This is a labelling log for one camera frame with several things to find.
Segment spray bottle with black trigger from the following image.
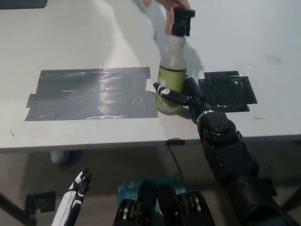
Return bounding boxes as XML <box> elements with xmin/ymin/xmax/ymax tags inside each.
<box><xmin>155</xmin><ymin>7</ymin><xmax>196</xmax><ymax>116</ymax></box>

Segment thin black cable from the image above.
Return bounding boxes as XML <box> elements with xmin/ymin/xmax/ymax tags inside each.
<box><xmin>167</xmin><ymin>144</ymin><xmax>184</xmax><ymax>175</ymax></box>

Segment small black tape square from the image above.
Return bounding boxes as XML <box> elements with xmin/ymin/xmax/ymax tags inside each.
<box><xmin>198</xmin><ymin>70</ymin><xmax>258</xmax><ymax>113</ymax></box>

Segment person bare hand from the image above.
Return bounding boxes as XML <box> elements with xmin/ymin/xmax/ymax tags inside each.
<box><xmin>143</xmin><ymin>0</ymin><xmax>191</xmax><ymax>35</ymax></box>

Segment grey metal table leg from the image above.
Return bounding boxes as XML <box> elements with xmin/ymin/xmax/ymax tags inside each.
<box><xmin>0</xmin><ymin>190</ymin><xmax>38</xmax><ymax>226</ymax></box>

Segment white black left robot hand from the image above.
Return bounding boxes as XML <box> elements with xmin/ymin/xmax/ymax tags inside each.
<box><xmin>51</xmin><ymin>167</ymin><xmax>93</xmax><ymax>226</ymax></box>

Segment large grey tape patch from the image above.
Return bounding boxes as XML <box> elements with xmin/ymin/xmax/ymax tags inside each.
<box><xmin>24</xmin><ymin>67</ymin><xmax>158</xmax><ymax>121</ymax></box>

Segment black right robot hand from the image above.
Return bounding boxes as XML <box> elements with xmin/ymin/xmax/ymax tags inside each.
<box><xmin>152</xmin><ymin>75</ymin><xmax>212</xmax><ymax>123</ymax></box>

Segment dark flat rectangular object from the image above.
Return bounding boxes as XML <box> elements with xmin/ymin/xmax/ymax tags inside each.
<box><xmin>0</xmin><ymin>0</ymin><xmax>49</xmax><ymax>9</ymax></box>

